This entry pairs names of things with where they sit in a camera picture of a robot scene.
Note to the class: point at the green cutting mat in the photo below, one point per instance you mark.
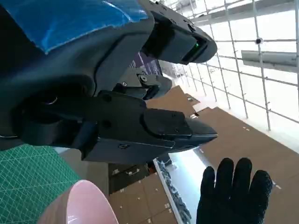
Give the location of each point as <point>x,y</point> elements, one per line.
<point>28,182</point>

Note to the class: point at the purple poster board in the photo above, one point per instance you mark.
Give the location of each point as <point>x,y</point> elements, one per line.
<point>149,66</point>

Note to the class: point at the pink bowl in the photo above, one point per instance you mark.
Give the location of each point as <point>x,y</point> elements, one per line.
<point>88,205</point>

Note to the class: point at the dark drawer cabinet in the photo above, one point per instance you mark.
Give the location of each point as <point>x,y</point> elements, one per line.
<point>128,177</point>

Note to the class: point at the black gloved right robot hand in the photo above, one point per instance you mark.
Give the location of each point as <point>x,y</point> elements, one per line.
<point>233,198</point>

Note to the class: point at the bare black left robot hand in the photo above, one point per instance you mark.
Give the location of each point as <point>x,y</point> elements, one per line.
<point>70,77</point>

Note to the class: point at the white metal grid fence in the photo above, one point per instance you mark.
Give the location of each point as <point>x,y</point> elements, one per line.
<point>233,58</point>

